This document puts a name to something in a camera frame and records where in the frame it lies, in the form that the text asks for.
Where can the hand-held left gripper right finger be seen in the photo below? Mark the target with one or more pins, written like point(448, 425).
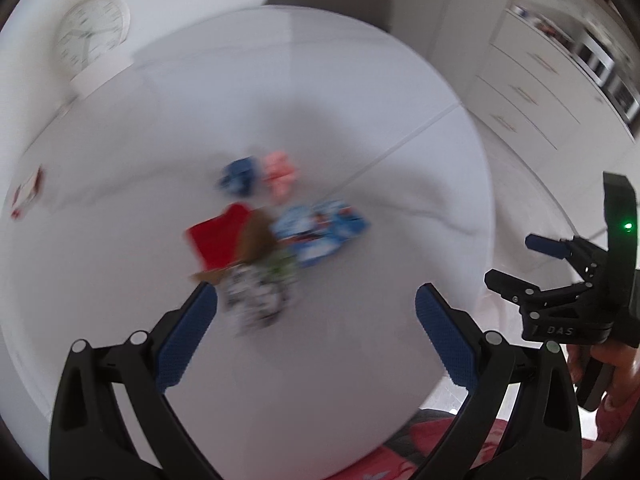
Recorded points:
point(445, 335)

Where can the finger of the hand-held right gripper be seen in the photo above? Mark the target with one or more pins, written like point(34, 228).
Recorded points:
point(547, 245)
point(525, 295)

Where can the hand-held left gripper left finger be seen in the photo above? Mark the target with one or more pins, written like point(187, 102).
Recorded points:
point(187, 335)

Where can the black and white paper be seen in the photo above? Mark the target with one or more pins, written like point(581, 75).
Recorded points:
point(255, 300)

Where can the person's right hand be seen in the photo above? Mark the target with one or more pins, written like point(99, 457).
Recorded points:
point(625, 375)

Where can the red paper sheet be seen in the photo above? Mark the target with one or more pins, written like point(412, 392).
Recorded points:
point(217, 235)

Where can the red patterned clothing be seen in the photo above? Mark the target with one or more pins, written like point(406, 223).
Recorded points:
point(430, 445)

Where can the green crumpled paper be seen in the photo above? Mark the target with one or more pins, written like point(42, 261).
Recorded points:
point(281, 265)

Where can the brown torn paper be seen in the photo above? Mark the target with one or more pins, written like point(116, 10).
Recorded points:
point(257, 240)

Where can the white drawer unit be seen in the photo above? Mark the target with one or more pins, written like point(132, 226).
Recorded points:
point(540, 85)

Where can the blue picture wrapper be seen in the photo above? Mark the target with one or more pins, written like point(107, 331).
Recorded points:
point(320, 232)

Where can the blue crumpled paper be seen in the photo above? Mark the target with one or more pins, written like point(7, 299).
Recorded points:
point(239, 175)

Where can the pink crumpled paper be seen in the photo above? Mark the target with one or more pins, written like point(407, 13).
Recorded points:
point(279, 175)

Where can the white dish rack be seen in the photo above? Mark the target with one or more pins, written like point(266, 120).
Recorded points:
point(607, 70)

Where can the red and white box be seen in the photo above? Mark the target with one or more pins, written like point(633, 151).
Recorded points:
point(27, 192)

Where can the tall beige cabinet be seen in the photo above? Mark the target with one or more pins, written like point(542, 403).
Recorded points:
point(475, 10)

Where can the white card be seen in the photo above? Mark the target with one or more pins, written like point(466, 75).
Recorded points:
point(102, 77)

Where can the dark grey chair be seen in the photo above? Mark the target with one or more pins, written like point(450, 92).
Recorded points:
point(330, 2)

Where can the round white wall clock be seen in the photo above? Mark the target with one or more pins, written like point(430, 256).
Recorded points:
point(90, 32)

